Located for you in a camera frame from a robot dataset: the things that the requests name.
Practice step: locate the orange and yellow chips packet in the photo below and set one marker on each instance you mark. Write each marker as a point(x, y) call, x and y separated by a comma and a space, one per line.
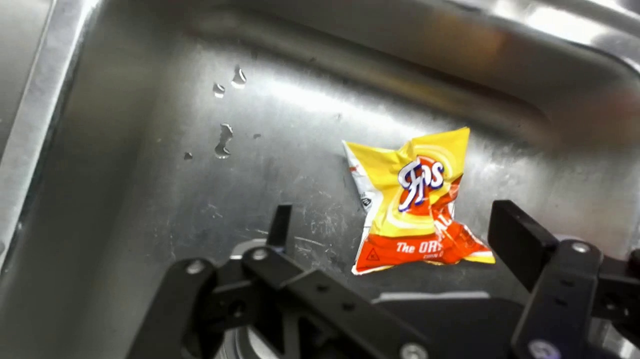
point(413, 200)

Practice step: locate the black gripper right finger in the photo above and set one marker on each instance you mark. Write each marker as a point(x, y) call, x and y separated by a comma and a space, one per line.
point(566, 286)

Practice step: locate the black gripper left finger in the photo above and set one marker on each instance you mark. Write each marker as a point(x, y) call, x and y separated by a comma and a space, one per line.
point(292, 312)

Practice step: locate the stainless steel double sink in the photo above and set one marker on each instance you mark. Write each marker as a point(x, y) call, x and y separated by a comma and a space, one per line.
point(166, 200)

